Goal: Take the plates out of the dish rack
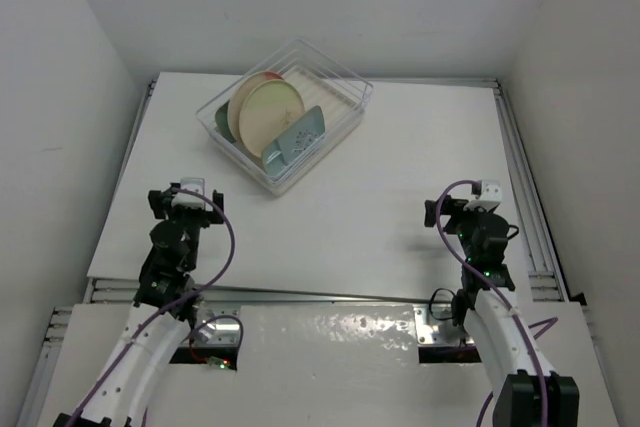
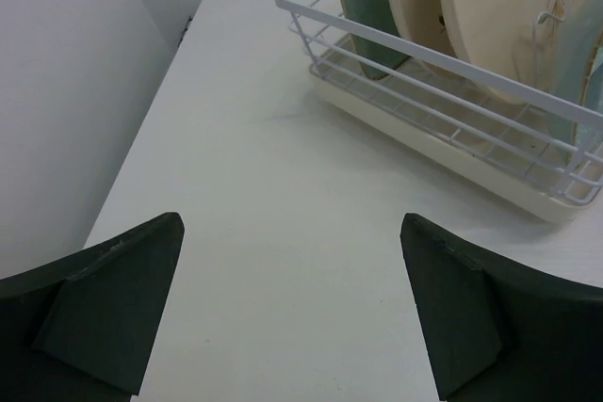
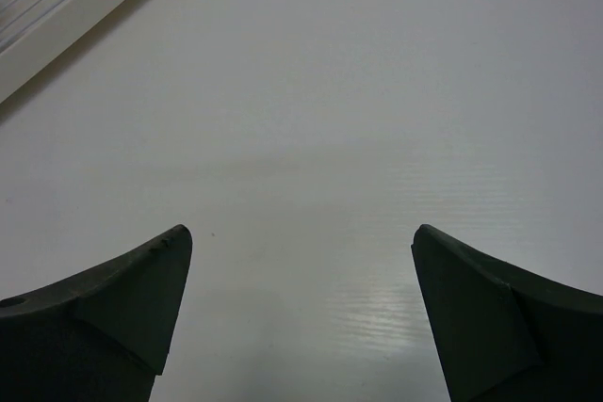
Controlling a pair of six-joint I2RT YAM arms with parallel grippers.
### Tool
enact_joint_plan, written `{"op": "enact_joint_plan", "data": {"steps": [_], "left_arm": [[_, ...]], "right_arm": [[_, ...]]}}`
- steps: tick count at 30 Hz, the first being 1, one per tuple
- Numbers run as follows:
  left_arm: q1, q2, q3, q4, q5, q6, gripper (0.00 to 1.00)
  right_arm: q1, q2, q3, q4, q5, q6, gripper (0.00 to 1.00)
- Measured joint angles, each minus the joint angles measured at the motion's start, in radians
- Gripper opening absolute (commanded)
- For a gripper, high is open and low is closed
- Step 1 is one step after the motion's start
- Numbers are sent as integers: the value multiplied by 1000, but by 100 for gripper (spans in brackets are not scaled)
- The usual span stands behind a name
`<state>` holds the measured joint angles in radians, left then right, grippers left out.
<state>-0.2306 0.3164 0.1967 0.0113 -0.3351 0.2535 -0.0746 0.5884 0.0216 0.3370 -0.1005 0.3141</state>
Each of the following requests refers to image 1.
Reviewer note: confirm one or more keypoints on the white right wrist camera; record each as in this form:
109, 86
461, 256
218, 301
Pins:
487, 196

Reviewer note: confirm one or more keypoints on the dark green glass plate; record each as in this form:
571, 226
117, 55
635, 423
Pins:
221, 119

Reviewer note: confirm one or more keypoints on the cream pink round plate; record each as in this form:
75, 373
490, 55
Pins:
239, 96

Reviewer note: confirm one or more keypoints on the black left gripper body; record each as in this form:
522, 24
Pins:
193, 220

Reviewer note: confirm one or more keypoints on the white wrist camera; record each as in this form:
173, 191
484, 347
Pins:
189, 193
487, 196

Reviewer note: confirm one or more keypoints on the clear plastic dish rack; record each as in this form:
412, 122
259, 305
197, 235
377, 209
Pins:
320, 80

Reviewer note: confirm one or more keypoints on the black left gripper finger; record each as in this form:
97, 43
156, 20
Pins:
216, 216
160, 203

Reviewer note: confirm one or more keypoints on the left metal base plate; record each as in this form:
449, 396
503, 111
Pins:
218, 331

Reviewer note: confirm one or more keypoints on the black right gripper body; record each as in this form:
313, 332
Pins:
468, 250

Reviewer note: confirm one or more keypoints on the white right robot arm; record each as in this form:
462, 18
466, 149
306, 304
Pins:
526, 388

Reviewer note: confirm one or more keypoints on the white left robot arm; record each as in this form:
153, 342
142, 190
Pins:
162, 312

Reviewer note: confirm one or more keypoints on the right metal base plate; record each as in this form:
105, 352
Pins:
434, 327

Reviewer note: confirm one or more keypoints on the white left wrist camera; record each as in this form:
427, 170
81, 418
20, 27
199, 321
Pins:
189, 193

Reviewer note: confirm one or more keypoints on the cream green round plate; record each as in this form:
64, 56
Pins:
267, 112

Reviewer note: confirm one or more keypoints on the small green circuit board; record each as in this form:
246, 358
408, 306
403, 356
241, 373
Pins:
218, 362

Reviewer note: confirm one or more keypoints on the metal base plate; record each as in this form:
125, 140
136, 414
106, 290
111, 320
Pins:
218, 331
434, 327

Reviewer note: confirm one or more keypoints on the light blue rectangular plate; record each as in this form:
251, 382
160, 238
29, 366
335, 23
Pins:
277, 156

